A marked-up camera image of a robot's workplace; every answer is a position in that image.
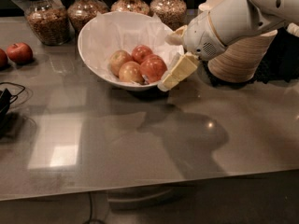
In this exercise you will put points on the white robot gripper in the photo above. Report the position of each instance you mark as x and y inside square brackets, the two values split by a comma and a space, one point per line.
[201, 38]

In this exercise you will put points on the large red front apple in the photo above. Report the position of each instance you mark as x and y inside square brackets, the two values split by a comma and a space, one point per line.
[153, 68]

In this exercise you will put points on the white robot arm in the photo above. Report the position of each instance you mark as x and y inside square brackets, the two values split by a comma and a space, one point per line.
[237, 19]

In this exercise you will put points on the red back apple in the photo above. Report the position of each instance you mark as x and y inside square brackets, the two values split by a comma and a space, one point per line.
[140, 53]

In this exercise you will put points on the yellow-red front apple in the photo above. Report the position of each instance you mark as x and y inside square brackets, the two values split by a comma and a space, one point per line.
[130, 72]

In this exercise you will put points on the yellowish left apple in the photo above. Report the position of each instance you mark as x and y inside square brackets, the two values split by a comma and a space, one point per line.
[117, 60]

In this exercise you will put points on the white paper bowl liner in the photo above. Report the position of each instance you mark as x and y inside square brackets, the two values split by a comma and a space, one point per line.
[124, 31]

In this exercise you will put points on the red apple on table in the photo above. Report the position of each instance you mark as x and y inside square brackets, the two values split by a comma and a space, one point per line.
[20, 53]

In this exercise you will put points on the red apple at edge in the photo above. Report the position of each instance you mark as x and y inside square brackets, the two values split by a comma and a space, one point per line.
[3, 59]

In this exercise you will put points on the glass cereal jar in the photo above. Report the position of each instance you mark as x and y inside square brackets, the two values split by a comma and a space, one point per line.
[171, 12]
[136, 6]
[82, 11]
[49, 22]

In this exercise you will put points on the black mat under stacks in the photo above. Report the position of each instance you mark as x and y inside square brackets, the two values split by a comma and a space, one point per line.
[280, 62]

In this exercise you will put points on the leftmost glass cereal jar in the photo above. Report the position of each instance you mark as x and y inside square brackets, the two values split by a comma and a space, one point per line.
[49, 22]

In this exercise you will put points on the black device with cable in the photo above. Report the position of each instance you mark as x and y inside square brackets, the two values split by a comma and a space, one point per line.
[11, 95]

